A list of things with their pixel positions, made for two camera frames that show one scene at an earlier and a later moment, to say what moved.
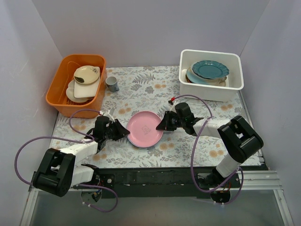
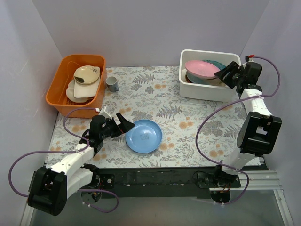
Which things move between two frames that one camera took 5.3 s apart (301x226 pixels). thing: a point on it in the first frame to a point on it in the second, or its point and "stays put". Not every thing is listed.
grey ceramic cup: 111,83 stays put
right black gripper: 170,121 to 232,76
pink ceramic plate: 142,126 to 201,69
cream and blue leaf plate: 192,78 stays put
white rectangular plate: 84,91 stays put
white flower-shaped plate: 70,93 stays put
